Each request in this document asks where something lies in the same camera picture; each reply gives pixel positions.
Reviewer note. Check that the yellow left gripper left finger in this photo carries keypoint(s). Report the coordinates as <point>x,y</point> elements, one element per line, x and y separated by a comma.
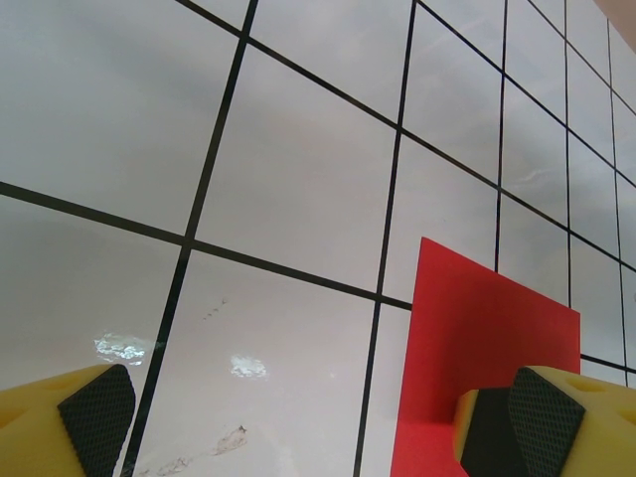
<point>30,432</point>

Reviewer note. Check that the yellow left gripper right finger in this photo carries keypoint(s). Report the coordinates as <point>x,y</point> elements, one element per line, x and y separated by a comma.
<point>546,427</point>

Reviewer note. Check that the red paper sheet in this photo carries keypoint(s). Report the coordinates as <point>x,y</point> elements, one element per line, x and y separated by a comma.
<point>472,328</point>

